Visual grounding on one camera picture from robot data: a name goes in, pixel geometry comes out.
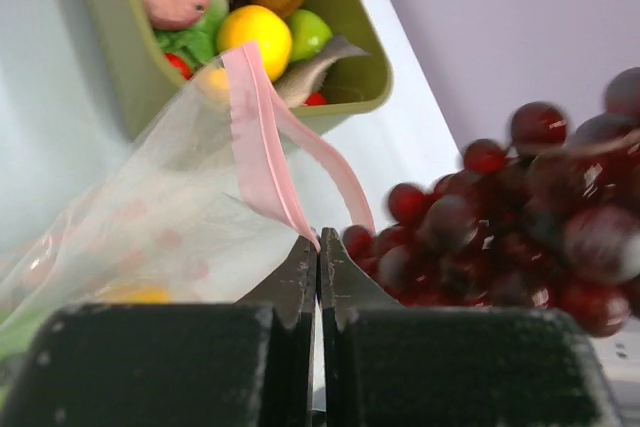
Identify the olive green plastic bin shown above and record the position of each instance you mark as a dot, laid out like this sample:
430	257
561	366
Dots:
144	81

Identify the yellow toy banana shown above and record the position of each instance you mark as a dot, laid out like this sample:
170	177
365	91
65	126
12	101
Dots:
212	82

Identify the green toy broccoli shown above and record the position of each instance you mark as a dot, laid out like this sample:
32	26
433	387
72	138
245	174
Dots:
196	45

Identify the yellow toy apple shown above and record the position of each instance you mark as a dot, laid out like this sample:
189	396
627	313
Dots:
258	23

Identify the yellow toy lemon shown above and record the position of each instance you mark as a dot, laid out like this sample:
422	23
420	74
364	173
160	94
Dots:
138	295

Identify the red toy tomato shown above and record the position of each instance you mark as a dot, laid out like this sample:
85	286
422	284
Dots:
180	65

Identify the clear zip top bag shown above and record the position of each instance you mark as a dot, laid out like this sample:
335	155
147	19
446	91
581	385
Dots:
206	206

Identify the grey toy fish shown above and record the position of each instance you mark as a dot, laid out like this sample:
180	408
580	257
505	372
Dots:
307	76

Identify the dark purple toy grapes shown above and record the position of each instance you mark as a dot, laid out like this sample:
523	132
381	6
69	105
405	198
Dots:
550	220

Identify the green toy apple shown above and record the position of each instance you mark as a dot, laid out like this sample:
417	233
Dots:
310	33

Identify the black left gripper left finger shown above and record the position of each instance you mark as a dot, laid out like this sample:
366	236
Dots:
248	363

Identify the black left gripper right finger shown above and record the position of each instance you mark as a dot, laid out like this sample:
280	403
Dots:
391	365

